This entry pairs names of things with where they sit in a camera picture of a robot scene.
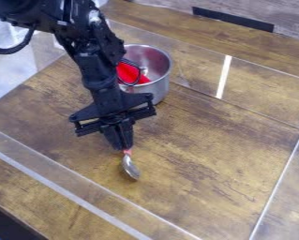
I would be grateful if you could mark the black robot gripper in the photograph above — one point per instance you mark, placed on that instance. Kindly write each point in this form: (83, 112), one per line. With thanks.
(112, 114)

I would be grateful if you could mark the pink handled metal spoon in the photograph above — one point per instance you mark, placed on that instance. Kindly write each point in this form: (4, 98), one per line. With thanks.
(129, 166)

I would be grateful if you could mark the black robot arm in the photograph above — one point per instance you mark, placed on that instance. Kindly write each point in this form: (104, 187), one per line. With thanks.
(79, 27)

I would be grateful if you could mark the red object in pot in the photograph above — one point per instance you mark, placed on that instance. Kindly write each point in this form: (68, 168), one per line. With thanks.
(130, 74)

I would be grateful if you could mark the small silver metal pot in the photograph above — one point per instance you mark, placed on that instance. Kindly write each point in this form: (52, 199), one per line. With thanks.
(155, 64)

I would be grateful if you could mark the clear acrylic barrier back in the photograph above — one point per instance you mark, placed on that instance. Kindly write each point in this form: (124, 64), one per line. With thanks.
(259, 89)

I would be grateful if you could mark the clear acrylic barrier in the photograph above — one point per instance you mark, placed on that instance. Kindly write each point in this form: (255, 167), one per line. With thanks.
(259, 89)
(122, 213)

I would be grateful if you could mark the clear acrylic barrier front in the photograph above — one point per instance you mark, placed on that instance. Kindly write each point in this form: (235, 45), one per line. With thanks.
(122, 213)

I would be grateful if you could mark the black strip on table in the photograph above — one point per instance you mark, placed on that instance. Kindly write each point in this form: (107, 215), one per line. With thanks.
(229, 18)

